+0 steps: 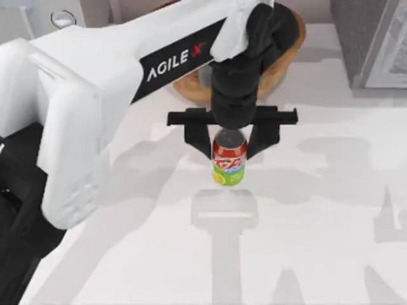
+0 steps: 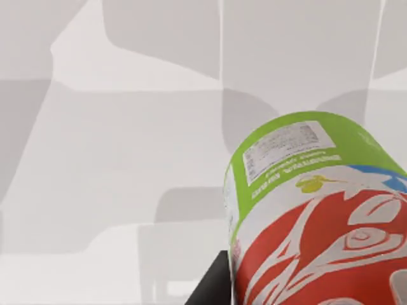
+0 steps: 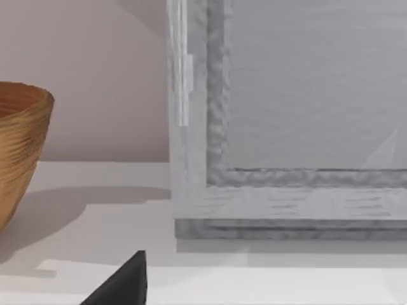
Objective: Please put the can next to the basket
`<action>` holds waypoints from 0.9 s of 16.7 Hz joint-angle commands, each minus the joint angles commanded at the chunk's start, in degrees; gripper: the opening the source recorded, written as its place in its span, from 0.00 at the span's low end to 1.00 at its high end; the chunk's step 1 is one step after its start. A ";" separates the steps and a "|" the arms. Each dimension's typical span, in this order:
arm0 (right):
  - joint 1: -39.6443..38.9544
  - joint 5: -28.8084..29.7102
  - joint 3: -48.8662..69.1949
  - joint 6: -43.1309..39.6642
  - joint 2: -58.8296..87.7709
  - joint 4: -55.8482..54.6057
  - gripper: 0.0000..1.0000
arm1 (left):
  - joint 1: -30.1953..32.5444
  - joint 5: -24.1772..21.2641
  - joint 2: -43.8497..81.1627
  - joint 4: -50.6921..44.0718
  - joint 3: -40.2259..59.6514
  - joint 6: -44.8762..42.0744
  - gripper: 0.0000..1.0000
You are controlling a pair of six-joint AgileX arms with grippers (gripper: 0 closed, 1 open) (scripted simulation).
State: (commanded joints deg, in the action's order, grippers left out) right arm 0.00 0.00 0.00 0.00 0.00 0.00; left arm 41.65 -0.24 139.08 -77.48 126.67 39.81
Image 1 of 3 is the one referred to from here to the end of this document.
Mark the brown wicker basket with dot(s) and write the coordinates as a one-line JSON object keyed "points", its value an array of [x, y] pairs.
{"points": [[280, 63]]}

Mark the red and green can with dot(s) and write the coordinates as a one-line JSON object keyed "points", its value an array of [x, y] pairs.
{"points": [[229, 165]]}

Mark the grey cabinet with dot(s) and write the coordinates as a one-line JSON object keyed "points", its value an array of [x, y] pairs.
{"points": [[359, 41]]}

